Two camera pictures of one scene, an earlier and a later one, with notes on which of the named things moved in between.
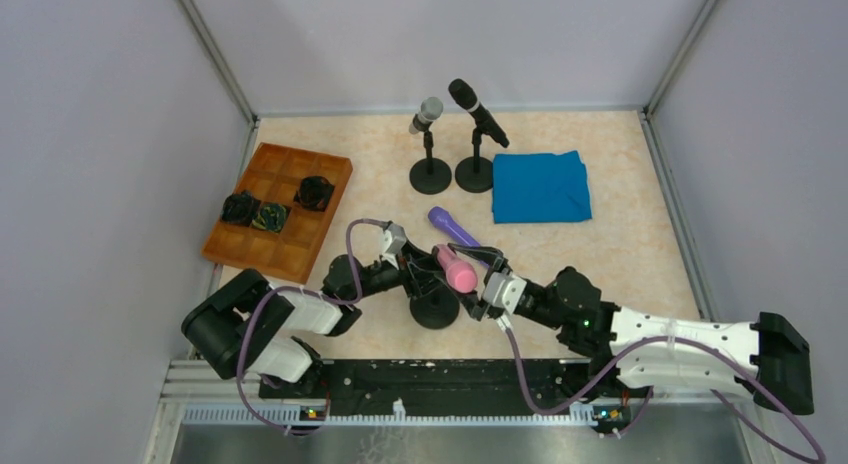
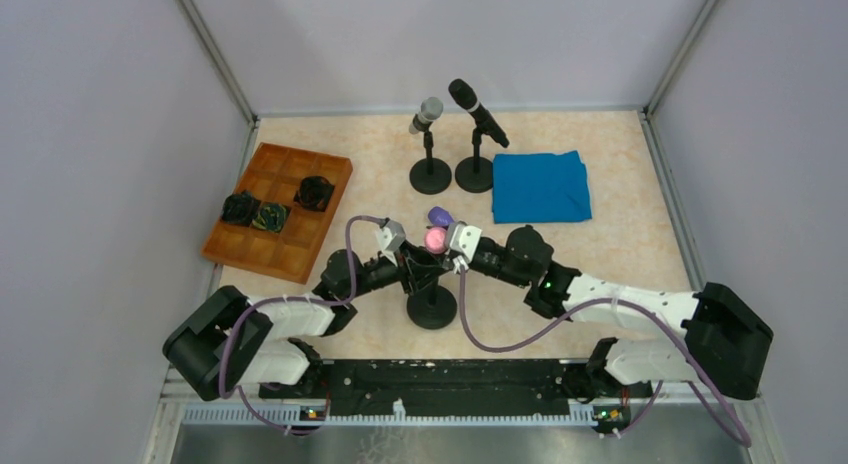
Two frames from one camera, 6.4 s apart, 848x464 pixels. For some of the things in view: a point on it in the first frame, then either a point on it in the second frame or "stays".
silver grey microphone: [431, 109] stays
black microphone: [467, 99] stays
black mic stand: [435, 309] stays
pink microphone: [460, 275] → [436, 240]
